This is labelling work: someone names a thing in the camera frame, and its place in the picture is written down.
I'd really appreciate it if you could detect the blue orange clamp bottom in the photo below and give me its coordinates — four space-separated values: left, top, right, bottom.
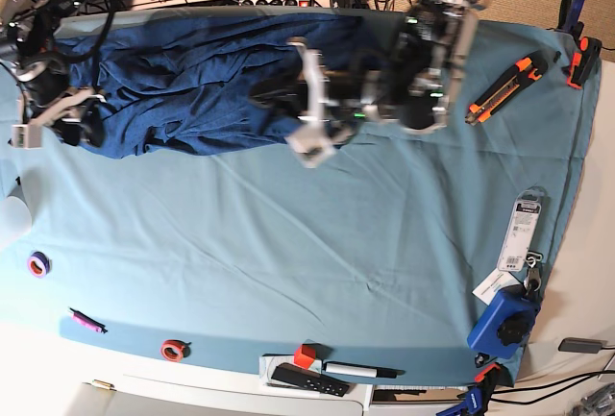
436 363 503 416

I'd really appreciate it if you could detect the dark blue t-shirt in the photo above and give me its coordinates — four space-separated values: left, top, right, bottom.
69 13 378 159

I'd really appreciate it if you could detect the grey adapter box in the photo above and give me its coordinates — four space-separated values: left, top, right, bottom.
558 337 603 355

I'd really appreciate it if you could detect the pink pen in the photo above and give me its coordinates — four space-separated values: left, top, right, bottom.
68 307 108 334

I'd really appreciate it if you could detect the metal keys carabiner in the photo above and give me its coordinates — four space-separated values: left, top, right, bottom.
524 251 543 301

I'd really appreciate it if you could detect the orange black utility clamp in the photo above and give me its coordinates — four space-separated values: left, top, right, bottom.
465 51 549 126

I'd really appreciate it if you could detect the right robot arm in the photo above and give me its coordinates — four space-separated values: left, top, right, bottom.
1 0 119 149

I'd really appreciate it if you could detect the blue box with knob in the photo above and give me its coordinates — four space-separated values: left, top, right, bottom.
467 288 540 359

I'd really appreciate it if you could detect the white black marker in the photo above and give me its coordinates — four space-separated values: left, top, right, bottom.
323 361 399 379

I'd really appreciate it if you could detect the white paper card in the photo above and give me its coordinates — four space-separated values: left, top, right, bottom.
472 269 521 306

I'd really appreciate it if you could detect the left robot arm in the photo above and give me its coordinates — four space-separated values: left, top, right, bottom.
250 0 489 168

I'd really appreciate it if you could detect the purple tape roll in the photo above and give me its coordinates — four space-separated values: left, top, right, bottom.
27 251 51 278

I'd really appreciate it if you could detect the red tape roll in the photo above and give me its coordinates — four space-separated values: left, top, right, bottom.
160 339 191 362

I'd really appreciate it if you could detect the orange red cube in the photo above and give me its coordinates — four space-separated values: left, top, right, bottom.
293 344 317 370

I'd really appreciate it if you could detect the black remote control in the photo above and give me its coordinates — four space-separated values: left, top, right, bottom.
272 363 351 397

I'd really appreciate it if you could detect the power strip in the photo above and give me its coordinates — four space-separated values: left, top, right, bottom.
226 0 322 8

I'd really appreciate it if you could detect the white paper roll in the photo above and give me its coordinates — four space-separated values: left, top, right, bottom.
0 184 33 250

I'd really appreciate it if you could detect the white blister pack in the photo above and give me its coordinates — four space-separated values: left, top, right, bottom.
496 187 545 273

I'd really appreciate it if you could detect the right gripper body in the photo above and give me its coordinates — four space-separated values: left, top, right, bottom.
9 79 107 149

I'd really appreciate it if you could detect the light blue table cloth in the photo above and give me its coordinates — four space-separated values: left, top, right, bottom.
1 22 602 386

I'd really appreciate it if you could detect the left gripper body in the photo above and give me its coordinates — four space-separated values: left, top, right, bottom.
285 37 380 168

